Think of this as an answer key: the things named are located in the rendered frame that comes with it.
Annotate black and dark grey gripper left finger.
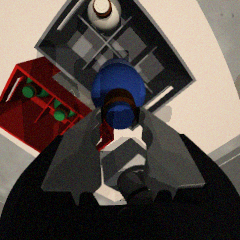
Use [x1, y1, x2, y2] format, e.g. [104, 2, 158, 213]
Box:
[0, 106, 103, 240]

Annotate green bottle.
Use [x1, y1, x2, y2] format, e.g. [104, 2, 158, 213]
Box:
[22, 77, 50, 98]
[54, 99, 76, 121]

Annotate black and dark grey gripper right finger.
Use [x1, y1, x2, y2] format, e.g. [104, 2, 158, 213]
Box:
[136, 106, 240, 236]

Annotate blue bottle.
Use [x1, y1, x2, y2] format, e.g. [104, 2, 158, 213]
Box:
[91, 58, 146, 130]

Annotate dark grey plastic crate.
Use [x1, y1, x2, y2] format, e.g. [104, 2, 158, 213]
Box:
[34, 0, 197, 114]

